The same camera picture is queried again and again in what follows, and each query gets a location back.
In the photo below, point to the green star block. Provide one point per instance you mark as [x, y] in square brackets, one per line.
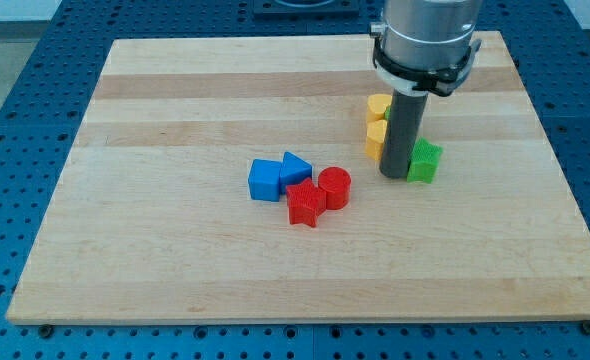
[425, 159]

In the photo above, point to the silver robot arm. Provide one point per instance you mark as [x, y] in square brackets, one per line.
[425, 46]

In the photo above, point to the red star block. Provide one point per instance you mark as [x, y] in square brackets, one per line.
[306, 202]

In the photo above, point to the blue triangle block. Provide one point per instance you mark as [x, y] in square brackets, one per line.
[293, 171]

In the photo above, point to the blue cube block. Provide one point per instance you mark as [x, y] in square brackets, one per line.
[264, 180]

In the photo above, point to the red cylinder block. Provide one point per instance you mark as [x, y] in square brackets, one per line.
[336, 182]

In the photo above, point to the yellow pentagon block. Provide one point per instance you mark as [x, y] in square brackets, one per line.
[375, 138]

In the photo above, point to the yellow heart block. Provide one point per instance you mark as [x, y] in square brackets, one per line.
[377, 105]

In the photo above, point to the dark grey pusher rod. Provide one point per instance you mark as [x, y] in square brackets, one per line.
[403, 124]

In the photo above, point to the wooden board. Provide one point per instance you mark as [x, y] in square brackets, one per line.
[152, 222]

